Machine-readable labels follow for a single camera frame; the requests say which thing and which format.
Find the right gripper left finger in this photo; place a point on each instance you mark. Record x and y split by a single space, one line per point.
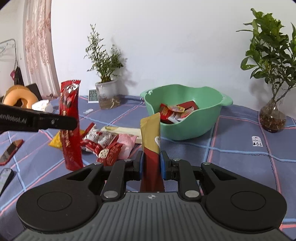
109 182

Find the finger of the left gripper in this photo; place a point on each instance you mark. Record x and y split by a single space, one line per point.
56 121

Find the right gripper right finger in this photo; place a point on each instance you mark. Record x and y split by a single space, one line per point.
193 181

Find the yellow chip bag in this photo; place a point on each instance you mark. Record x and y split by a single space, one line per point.
55 141

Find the gold and red long packet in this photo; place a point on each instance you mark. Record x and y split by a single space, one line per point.
151 167

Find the red long snack packet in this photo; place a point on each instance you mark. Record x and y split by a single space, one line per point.
68 106

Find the white red jujube snack bag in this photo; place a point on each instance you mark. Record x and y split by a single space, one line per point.
94 140

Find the cream long snack packet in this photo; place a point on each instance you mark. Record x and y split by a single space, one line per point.
122 130

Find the red snacks in bowl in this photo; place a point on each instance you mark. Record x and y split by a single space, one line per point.
171 114

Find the white tissue box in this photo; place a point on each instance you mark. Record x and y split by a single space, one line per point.
43 105

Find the red square snack packet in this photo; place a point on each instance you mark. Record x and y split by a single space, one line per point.
109 155

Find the donut shaped cushion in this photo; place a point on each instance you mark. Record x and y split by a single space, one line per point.
19 92

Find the pale pink snack packet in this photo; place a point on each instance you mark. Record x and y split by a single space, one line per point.
128 142

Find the smartphone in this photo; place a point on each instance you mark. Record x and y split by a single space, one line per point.
10 151

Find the white digital clock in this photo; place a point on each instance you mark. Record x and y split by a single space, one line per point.
92 96

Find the black remote control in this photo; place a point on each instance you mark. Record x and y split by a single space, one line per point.
6 176

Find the pink floral curtain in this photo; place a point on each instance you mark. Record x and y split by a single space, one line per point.
38 49

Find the blue plaid tablecloth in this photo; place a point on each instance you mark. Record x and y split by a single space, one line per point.
93 204

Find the green plastic bowl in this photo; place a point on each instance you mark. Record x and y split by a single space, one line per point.
209 101

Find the white care label tag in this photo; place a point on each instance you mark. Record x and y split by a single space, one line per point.
256 141

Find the feathery plant in clear pot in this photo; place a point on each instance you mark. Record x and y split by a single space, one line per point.
105 63

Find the leafy plant in glass vase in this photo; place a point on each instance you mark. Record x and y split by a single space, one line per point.
271 56

